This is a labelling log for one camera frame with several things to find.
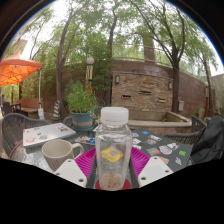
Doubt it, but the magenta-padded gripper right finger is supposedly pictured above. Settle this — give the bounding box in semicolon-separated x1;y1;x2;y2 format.
128;146;174;189

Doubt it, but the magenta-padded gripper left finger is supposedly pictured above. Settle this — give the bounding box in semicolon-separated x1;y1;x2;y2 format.
53;147;98;189

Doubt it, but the clear bottle with white cap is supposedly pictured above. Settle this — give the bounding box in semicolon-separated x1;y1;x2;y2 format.
94;106;134;192

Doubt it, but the white ribbed mug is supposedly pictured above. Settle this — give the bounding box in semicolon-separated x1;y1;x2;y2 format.
41;138;85;173

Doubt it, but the black laptop with stickers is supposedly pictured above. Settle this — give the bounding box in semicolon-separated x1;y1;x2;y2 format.
131;127;194;173

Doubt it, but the small colourful picture card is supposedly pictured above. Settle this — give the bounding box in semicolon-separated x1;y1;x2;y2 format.
74;135;97;146

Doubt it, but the yellow square card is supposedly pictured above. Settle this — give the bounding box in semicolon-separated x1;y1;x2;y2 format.
100;147;124;163

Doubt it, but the silver laptop with stickers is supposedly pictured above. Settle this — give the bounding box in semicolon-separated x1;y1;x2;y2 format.
22;122;77;149

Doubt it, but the blue yellow striped bollard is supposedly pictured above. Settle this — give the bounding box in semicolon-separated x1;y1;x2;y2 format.
52;99;62;119

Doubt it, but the black jacket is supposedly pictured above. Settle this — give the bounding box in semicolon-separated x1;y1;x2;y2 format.
190;114;224;165

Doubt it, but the green plant in blue pot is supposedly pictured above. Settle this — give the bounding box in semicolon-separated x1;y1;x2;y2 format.
65;81;98;131

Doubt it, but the white umbrella base weight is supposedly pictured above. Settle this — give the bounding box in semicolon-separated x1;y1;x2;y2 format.
37;107;46;120

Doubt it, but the wooden bench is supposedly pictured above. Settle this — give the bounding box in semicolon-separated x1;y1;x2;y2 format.
15;97;44;119

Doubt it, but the dark wicker chair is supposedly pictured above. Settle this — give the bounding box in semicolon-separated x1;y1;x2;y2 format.
0;101;22;117

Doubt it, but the large branching tree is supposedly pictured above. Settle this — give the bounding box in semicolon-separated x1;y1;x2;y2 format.
128;0;214;114

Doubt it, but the slender leaning tree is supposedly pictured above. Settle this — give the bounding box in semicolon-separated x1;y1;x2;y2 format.
39;0;101;118

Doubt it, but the orange patio umbrella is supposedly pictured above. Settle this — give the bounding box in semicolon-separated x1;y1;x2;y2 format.
0;51;44;111

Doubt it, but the globe-topped wooden lamp post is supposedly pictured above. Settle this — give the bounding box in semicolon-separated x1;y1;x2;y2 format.
85;57;96;93
204;81;210;118

